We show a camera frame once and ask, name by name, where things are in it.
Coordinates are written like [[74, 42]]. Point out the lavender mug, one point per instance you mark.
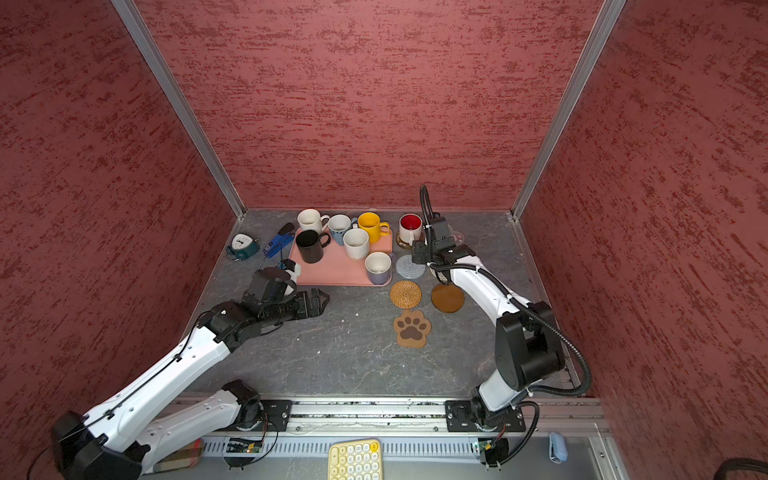
[[378, 267]]

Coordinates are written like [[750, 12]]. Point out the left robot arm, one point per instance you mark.
[[126, 435]]

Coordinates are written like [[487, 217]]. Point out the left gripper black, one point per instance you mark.
[[317, 308]]

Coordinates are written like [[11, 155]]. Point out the white mug centre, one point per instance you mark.
[[356, 243]]

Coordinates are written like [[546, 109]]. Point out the yellow keypad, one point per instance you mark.
[[355, 460]]

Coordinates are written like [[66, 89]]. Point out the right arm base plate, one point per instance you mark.
[[459, 417]]

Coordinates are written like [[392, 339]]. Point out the dark brown cork coaster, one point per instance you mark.
[[402, 244]]

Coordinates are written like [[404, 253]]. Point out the large round wooden coaster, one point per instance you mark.
[[447, 298]]

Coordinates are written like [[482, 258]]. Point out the woven rattan coaster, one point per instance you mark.
[[406, 294]]

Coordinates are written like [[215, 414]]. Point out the pink serving tray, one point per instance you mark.
[[336, 269]]

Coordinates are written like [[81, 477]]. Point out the white mug back left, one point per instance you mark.
[[312, 220]]

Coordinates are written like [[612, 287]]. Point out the aluminium rail frame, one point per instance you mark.
[[372, 414]]

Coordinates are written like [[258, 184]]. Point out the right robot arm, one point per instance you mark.
[[528, 346]]

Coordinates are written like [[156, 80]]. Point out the pink flower coaster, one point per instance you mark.
[[458, 237]]

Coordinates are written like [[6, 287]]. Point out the blue stapler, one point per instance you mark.
[[282, 239]]

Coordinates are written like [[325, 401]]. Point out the yellow mug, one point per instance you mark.
[[372, 224]]

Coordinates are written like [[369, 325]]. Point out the plaid glasses case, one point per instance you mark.
[[187, 457]]

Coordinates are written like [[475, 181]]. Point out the white mug red inside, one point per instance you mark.
[[410, 229]]

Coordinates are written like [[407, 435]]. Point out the green tape measure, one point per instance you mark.
[[242, 247]]

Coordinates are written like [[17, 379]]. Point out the white speckled blue mug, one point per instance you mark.
[[338, 225]]

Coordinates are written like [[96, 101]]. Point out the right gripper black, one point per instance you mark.
[[418, 256]]

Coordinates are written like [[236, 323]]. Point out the grey blue woven coaster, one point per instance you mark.
[[409, 270]]

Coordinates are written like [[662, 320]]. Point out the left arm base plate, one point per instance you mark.
[[275, 414]]

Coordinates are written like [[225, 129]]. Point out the black mug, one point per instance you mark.
[[311, 245]]

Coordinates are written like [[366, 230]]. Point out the light blue computer mouse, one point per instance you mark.
[[557, 450]]

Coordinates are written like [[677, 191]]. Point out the brown paw print coaster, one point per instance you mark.
[[412, 329]]

